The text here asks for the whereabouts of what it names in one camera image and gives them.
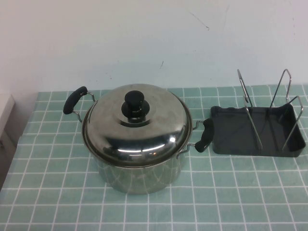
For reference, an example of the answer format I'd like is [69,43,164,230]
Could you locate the steel pot lid black knob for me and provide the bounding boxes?
[81,83,194,168]

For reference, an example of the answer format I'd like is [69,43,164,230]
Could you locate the green checkered tablecloth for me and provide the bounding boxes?
[0,84,308,231]

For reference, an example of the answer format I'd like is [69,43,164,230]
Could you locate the white cabinet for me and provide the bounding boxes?
[0,93,18,154]

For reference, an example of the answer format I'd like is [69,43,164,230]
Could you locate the stainless steel pot black handles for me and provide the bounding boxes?
[63,85,215,195]

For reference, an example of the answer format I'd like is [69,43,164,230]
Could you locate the black tray wire lid rack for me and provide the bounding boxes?
[210,69,307,158]

